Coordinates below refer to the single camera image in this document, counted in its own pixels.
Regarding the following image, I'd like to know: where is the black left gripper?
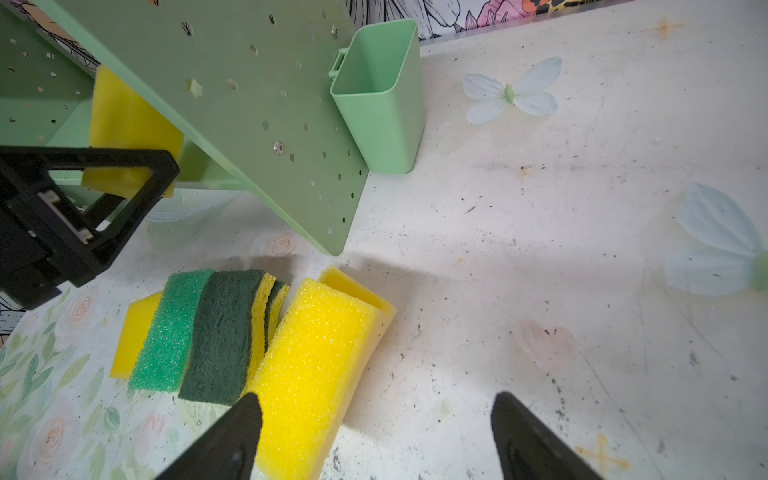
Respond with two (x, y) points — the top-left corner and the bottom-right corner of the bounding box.
(1, 146), (179, 310)

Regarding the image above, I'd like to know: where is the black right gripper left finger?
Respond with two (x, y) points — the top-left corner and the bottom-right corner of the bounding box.
(158, 393), (263, 480)

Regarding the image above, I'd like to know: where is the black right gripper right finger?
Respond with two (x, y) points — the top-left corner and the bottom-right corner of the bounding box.
(490, 391), (601, 480)

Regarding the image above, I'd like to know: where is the green metal shelf unit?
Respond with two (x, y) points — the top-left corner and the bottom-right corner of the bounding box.
(1, 1), (368, 255)

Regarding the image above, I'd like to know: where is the large yellow sponge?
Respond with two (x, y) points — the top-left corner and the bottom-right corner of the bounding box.
(246, 266), (397, 479)

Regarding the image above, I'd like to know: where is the light green scrub sponge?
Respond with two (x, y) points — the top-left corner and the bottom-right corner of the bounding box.
(129, 269), (214, 392)

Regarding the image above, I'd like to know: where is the dark green scrub sponge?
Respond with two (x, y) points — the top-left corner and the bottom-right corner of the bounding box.
(179, 269), (290, 406)

